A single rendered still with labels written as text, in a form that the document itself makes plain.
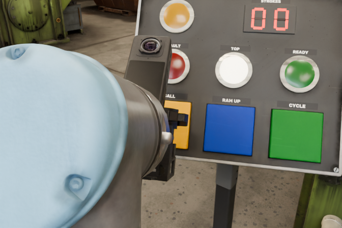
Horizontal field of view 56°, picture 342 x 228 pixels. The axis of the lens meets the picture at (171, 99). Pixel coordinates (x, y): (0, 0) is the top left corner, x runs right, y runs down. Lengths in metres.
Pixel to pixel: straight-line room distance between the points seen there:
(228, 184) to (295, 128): 0.25
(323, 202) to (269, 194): 1.05
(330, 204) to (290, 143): 0.45
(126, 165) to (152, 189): 1.78
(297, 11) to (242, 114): 0.18
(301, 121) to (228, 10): 0.21
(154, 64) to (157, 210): 1.51
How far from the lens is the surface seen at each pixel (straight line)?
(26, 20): 4.85
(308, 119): 0.53
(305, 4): 0.57
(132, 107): 0.18
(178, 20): 0.55
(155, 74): 0.35
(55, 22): 5.05
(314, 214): 0.99
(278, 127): 0.52
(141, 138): 0.19
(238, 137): 0.52
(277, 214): 1.89
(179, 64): 0.53
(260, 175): 2.12
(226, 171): 0.70
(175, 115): 0.37
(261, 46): 0.54
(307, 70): 0.54
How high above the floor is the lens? 1.27
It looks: 25 degrees down
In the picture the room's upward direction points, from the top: straight up
